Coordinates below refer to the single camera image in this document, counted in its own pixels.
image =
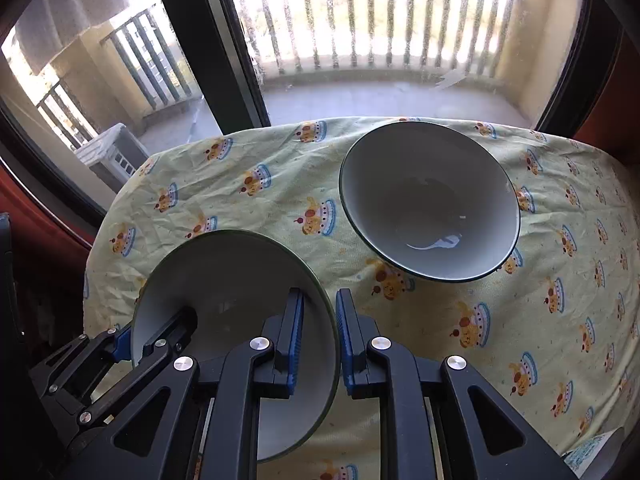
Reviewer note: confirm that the grey hanging cloth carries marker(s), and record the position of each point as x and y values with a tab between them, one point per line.
75	5

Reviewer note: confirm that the red curtain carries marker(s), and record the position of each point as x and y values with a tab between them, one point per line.
40	230
610	120

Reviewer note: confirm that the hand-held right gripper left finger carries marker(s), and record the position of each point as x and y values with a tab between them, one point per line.
295	340

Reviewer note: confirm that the yellow printed tablecloth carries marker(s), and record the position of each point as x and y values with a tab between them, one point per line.
280	210

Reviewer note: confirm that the balcony railing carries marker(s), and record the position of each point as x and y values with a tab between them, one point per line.
327	25

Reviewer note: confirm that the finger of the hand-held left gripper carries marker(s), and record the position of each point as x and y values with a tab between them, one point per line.
170	332
122	345

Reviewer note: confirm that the white air conditioner unit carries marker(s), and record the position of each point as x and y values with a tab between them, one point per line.
112	157

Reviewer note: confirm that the dark window frame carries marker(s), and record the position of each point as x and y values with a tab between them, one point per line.
210	35

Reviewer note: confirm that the white bowl with dark rim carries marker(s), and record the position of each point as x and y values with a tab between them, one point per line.
225	270
425	185

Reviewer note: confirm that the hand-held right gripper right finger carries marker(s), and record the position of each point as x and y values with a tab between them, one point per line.
345	340

